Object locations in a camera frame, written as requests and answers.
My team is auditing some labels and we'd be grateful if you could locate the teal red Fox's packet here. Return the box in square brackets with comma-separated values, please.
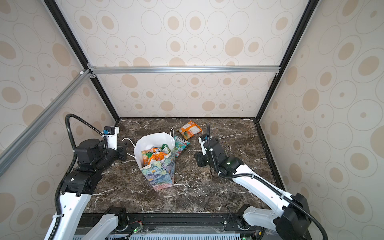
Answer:
[174, 136, 190, 158]

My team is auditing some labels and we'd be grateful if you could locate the large orange snack packet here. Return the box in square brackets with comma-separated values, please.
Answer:
[142, 147, 162, 167]

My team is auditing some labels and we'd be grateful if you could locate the white paper bag colourful print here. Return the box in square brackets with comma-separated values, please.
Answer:
[123, 128, 176, 191]

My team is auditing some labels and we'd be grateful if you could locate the red yellow Fox's fruits packet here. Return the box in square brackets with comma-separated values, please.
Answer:
[148, 152, 168, 166]

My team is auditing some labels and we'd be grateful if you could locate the green tea candy packet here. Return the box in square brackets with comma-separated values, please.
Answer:
[161, 144, 171, 154]

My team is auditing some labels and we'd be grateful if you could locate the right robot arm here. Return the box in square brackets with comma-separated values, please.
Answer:
[195, 127, 329, 240]

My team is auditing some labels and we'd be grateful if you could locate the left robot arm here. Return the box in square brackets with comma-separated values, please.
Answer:
[45, 114, 128, 240]

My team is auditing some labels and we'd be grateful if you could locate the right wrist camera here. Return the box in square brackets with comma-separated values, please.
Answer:
[199, 134, 212, 156]

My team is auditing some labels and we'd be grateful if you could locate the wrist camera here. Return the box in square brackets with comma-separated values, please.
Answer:
[199, 134, 212, 156]
[102, 126, 119, 150]

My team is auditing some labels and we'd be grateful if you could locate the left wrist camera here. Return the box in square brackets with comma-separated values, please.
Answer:
[102, 126, 119, 150]

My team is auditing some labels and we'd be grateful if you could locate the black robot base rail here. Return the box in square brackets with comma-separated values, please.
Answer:
[71, 211, 313, 240]

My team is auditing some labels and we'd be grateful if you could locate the horizontal aluminium frame bar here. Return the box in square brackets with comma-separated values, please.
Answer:
[91, 65, 280, 74]

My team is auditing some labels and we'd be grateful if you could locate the diagonal aluminium frame bar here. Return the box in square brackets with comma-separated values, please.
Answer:
[1, 70, 91, 175]

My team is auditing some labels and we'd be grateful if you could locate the left black frame post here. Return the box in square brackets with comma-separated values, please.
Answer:
[44, 0, 120, 121]

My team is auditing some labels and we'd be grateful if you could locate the black frame post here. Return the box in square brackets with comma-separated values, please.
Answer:
[44, 0, 120, 121]
[255, 0, 320, 123]

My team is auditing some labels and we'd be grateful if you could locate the right black frame post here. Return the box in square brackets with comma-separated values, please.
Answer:
[255, 0, 320, 123]

